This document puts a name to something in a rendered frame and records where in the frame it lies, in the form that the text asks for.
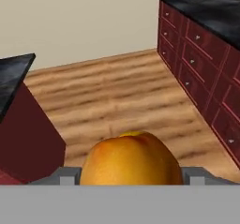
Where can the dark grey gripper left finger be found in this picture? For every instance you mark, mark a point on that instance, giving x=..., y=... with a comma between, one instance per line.
x=67, y=174

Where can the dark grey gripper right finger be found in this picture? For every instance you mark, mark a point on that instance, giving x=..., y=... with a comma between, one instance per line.
x=197, y=174

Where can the orange yellow peach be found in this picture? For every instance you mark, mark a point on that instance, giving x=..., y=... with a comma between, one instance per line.
x=131, y=160

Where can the dark red dining counter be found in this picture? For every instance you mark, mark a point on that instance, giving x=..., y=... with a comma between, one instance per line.
x=22, y=131

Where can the dark red drawer cabinet run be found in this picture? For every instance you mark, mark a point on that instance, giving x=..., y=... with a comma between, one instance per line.
x=203, y=46

